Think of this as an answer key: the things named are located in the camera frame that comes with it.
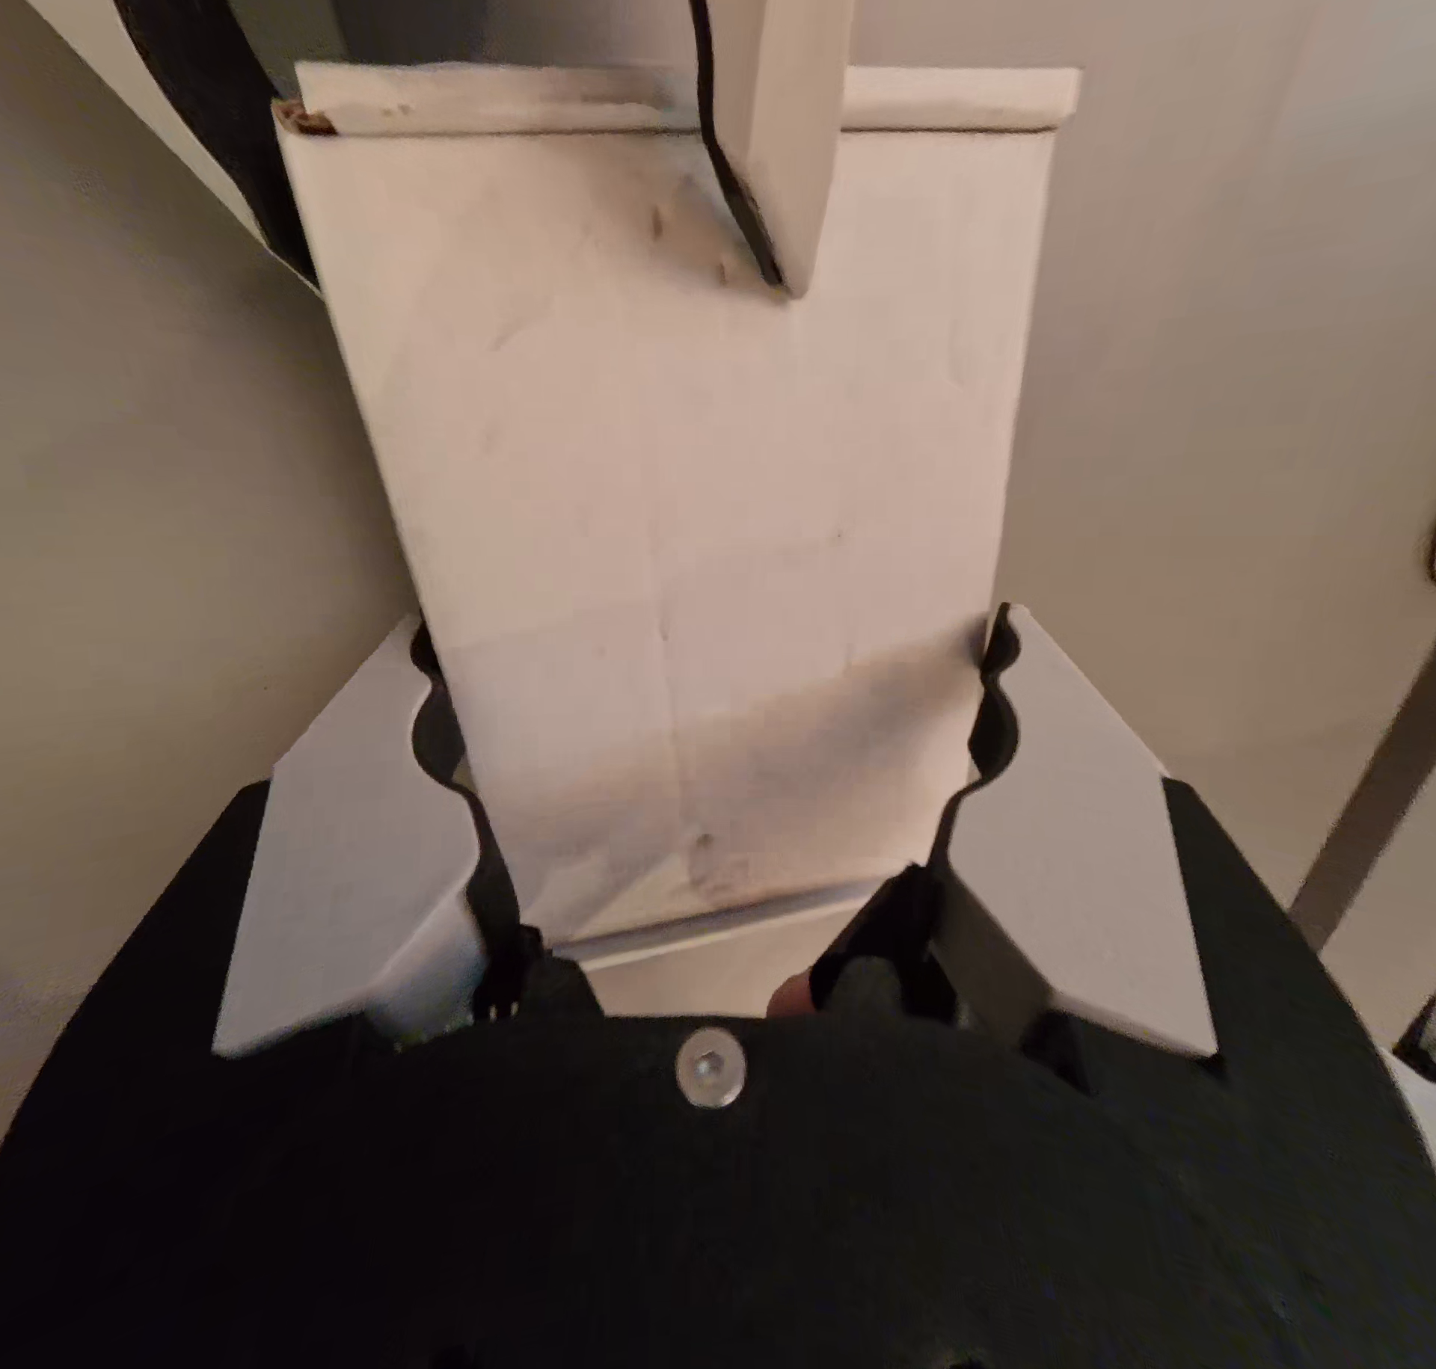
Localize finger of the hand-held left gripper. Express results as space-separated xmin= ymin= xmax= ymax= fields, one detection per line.
xmin=664 ymin=0 xmax=862 ymax=301
xmin=0 ymin=0 xmax=327 ymax=294

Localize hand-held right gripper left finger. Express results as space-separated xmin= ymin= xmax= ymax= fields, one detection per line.
xmin=212 ymin=616 xmax=550 ymax=1057

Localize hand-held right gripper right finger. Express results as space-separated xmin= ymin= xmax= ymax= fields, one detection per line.
xmin=812 ymin=604 xmax=1223 ymax=1057

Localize white cardboard box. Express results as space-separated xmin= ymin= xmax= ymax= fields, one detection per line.
xmin=273 ymin=59 xmax=1083 ymax=1017

